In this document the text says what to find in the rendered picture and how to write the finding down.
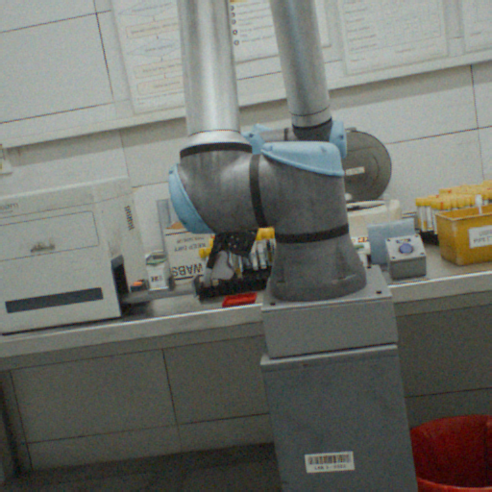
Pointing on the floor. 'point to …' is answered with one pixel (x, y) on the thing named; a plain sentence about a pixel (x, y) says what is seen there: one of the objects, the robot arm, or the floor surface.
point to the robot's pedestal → (340, 420)
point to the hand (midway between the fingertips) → (204, 280)
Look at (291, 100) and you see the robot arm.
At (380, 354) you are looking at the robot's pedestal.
